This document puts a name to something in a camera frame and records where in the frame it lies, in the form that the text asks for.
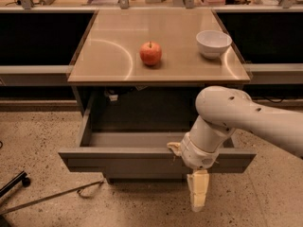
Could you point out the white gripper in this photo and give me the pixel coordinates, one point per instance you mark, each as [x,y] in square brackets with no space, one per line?
[196,152]

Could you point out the grey top drawer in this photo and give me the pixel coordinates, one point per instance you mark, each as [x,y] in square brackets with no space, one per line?
[130,135]

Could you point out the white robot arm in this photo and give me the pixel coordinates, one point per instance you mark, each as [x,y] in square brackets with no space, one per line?
[220,112]

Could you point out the metal rod on floor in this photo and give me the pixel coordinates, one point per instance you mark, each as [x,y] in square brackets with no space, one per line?
[50,197]

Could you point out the red apple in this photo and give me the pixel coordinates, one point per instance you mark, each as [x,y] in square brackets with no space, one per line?
[150,53]

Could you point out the white ceramic bowl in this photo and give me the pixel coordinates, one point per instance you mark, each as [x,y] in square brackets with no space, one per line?
[213,43]

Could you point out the black chair leg with caster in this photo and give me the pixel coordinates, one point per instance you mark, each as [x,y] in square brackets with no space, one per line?
[19,178]

